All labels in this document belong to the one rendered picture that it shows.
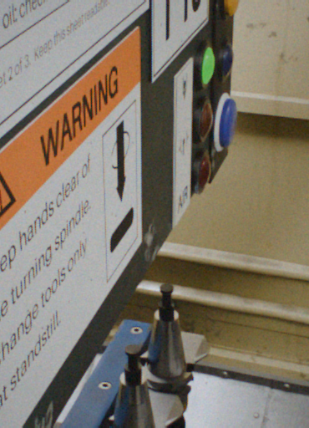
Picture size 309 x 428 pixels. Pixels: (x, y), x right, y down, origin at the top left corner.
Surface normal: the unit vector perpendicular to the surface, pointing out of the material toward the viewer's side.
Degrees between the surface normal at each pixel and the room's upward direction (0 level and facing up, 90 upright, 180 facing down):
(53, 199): 90
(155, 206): 90
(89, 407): 0
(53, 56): 90
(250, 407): 24
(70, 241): 90
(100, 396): 0
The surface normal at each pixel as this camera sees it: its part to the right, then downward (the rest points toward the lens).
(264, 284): -0.30, 0.46
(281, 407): -0.13, -0.60
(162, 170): 0.95, 0.15
